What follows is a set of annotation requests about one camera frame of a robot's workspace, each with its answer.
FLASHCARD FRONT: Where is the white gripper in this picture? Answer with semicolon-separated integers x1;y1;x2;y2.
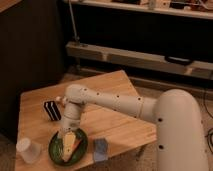
57;117;80;162

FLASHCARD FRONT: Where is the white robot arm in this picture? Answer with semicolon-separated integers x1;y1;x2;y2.
56;84;209;171

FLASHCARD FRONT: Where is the black striped eraser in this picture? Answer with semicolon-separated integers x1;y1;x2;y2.
44;101;61;121

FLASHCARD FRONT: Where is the orange carrot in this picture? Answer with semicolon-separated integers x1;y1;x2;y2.
72;139;82;151

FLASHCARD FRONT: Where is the green plate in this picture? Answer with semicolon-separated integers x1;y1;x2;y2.
48;129;88;166

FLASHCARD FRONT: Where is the metal pole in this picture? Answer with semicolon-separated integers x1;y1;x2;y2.
68;0;80;45

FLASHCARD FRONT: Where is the wooden shelf beam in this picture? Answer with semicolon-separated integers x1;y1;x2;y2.
66;42;213;79

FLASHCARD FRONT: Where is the black handle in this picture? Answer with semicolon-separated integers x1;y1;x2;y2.
164;56;194;66

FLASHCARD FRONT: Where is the black cable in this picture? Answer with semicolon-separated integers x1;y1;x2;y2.
197;89;213;164

